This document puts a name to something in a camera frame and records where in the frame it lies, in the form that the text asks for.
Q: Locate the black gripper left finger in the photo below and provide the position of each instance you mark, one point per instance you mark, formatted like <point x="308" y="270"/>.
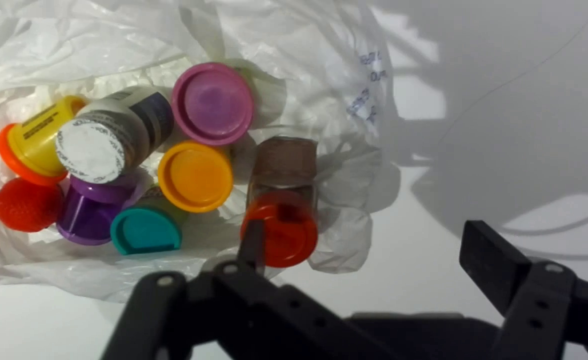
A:
<point x="244" y="268"/>

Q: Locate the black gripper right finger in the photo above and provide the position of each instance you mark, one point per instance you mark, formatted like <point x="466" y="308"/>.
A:
<point x="499" y="268"/>

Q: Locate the spice jar with orange lid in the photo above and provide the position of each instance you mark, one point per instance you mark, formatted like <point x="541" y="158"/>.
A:
<point x="283" y="197"/>

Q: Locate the yellow tub with teal lid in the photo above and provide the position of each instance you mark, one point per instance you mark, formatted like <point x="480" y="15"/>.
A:
<point x="144" y="230"/>

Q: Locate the yellow tub with orange-yellow lid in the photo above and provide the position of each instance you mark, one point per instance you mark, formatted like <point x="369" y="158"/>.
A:
<point x="197" y="176"/>

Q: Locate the yellow tub with pink lid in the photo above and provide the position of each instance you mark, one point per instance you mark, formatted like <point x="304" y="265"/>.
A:
<point x="212" y="104"/>

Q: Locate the white pill bottle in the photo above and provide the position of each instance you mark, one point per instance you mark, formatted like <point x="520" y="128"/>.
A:
<point x="114" y="134"/>

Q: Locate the yellow tub with red-orange lid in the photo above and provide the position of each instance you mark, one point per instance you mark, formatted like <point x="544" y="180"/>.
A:
<point x="28" y="148"/>

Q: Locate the purple plastic tub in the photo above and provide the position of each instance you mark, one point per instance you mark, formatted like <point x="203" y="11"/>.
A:
<point x="88" y="209"/>

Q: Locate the red toy strawberry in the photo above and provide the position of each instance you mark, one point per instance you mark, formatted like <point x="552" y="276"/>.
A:
<point x="28" y="207"/>

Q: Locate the white plastic bag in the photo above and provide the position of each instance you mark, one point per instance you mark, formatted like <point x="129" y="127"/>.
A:
<point x="321" y="69"/>

